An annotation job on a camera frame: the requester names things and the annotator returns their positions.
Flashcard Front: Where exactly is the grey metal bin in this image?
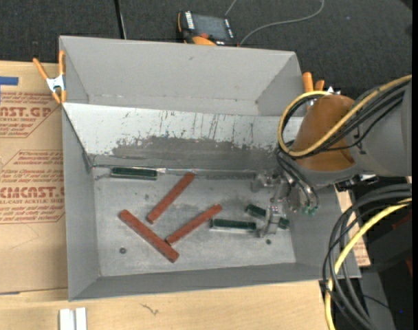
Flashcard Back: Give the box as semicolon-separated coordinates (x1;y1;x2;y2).
58;35;363;303

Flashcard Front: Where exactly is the dark green flat block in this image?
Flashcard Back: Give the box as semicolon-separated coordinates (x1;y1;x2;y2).
208;218;259;234
244;203;292;230
110;166;160;181

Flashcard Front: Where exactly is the red-brown flat block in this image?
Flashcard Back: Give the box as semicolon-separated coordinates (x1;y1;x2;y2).
146;172;196;225
118;209;180;264
165;203;223;245

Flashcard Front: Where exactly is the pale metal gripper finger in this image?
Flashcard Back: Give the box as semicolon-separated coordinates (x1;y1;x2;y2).
250;173;281;193
257;206;284;239

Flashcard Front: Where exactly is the brown cardboard board red print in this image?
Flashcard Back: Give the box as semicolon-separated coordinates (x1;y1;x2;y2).
0;59;371;296

